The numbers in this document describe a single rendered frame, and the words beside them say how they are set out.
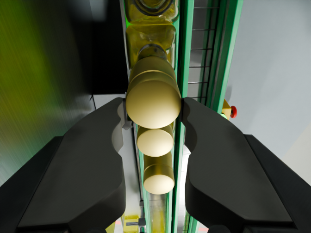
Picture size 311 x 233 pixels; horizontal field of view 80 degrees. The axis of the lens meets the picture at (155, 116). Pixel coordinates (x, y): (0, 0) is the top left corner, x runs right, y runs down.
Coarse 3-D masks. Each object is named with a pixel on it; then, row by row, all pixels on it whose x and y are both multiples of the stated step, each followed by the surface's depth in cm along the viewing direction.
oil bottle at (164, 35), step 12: (156, 24) 20; (168, 24) 20; (132, 36) 19; (144, 36) 19; (156, 36) 19; (168, 36) 19; (132, 48) 19; (168, 48) 19; (132, 60) 20; (168, 60) 20
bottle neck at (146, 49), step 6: (144, 48) 18; (150, 48) 17; (156, 48) 17; (162, 48) 19; (138, 54) 19; (144, 54) 16; (150, 54) 15; (156, 54) 15; (162, 54) 16; (138, 60) 16
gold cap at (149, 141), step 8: (144, 128) 16; (160, 128) 16; (168, 128) 17; (144, 136) 16; (152, 136) 16; (160, 136) 16; (168, 136) 16; (144, 144) 17; (152, 144) 17; (160, 144) 17; (168, 144) 17; (144, 152) 17; (152, 152) 17; (160, 152) 17
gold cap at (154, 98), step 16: (144, 64) 13; (160, 64) 12; (144, 80) 10; (160, 80) 10; (128, 96) 11; (144, 96) 11; (160, 96) 11; (176, 96) 11; (128, 112) 11; (144, 112) 11; (160, 112) 11; (176, 112) 11
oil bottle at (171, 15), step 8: (128, 0) 17; (144, 0) 19; (152, 0) 19; (176, 0) 17; (128, 8) 18; (136, 8) 17; (168, 8) 17; (176, 8) 18; (128, 16) 18; (136, 16) 18; (144, 16) 18; (152, 16) 18; (160, 16) 18; (168, 16) 18; (176, 16) 19; (136, 24) 19; (144, 24) 19
